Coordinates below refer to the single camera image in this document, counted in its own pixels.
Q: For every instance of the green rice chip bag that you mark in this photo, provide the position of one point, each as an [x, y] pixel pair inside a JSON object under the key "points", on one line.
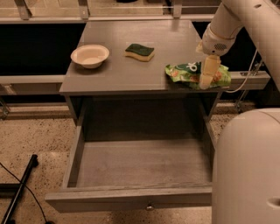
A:
{"points": [[189, 74]]}

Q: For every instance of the white round bowl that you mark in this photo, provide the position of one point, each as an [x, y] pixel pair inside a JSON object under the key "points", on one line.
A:
{"points": [[90, 56]]}

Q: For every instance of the black stand leg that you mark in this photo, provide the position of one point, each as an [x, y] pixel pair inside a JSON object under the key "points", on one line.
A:
{"points": [[15, 191]]}

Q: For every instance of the metal railing frame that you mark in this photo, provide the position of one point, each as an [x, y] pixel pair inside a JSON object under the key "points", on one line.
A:
{"points": [[66, 12]]}

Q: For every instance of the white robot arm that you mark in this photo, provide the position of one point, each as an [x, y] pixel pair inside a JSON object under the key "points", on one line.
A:
{"points": [[246, 163]]}

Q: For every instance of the metal drawer knob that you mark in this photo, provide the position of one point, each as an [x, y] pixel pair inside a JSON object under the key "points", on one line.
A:
{"points": [[150, 207]]}

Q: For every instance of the grey open top drawer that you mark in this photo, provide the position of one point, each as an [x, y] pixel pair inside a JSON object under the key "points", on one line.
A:
{"points": [[118, 162]]}

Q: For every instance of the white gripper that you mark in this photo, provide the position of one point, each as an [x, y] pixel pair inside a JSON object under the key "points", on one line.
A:
{"points": [[215, 44]]}

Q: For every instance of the green and yellow sponge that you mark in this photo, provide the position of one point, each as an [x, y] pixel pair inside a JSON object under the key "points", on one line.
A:
{"points": [[139, 52]]}

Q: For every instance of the grey wooden cabinet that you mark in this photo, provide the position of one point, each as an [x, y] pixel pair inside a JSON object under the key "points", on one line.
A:
{"points": [[125, 78]]}

